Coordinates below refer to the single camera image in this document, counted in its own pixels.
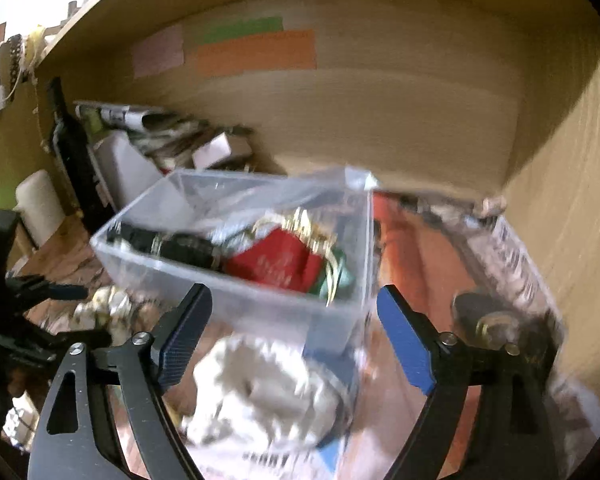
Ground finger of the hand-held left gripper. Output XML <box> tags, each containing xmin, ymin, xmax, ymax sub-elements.
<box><xmin>0</xmin><ymin>326</ymin><xmax>114</xmax><ymax>363</ymax></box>
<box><xmin>6</xmin><ymin>272</ymin><xmax>89</xmax><ymax>306</ymax></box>

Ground clear plastic box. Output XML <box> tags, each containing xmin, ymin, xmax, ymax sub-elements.
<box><xmin>90</xmin><ymin>164</ymin><xmax>382</xmax><ymax>357</ymax></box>

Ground black round object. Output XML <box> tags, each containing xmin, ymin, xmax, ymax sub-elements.
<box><xmin>452</xmin><ymin>291</ymin><xmax>527</xmax><ymax>347</ymax></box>

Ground gold white small ornament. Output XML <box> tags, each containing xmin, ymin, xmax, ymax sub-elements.
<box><xmin>72</xmin><ymin>286</ymin><xmax>148</xmax><ymax>333</ymax></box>

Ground white cloth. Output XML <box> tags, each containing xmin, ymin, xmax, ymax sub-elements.
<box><xmin>182</xmin><ymin>335</ymin><xmax>352</xmax><ymax>453</ymax></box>

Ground red cloth pouch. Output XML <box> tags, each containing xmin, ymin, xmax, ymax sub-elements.
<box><xmin>226</xmin><ymin>226</ymin><xmax>326</xmax><ymax>295</ymax></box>

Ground hanging beaded strings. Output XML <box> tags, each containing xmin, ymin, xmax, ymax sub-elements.
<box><xmin>0</xmin><ymin>24</ymin><xmax>48</xmax><ymax>116</ymax></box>

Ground green paper note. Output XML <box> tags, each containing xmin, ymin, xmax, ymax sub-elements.
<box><xmin>199</xmin><ymin>16</ymin><xmax>285</xmax><ymax>45</ymax></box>

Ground green cloth pouch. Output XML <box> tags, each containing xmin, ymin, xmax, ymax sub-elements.
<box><xmin>316</xmin><ymin>249</ymin><xmax>356</xmax><ymax>303</ymax></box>

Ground black stand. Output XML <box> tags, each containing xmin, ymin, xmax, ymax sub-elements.
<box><xmin>46</xmin><ymin>76</ymin><xmax>113</xmax><ymax>221</ymax></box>

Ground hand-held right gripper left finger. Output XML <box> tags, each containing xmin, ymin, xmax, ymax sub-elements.
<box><xmin>27</xmin><ymin>282</ymin><xmax>214</xmax><ymax>480</ymax></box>

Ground pink paper note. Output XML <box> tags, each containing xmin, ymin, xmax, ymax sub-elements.
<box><xmin>131</xmin><ymin>24</ymin><xmax>186</xmax><ymax>79</ymax></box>

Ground white plastic container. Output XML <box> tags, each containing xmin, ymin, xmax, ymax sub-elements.
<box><xmin>92</xmin><ymin>132</ymin><xmax>167</xmax><ymax>213</ymax></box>

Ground white cylinder roll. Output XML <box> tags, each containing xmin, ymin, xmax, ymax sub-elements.
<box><xmin>14</xmin><ymin>170</ymin><xmax>67</xmax><ymax>251</ymax></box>

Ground orange paper note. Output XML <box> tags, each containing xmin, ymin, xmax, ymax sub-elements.
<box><xmin>187</xmin><ymin>29</ymin><xmax>318</xmax><ymax>78</ymax></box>

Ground stack of newspapers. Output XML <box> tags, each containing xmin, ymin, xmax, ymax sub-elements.
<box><xmin>74</xmin><ymin>100</ymin><xmax>255</xmax><ymax>173</ymax></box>

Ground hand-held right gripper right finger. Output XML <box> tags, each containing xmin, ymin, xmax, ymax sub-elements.
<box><xmin>376</xmin><ymin>284</ymin><xmax>574</xmax><ymax>480</ymax></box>

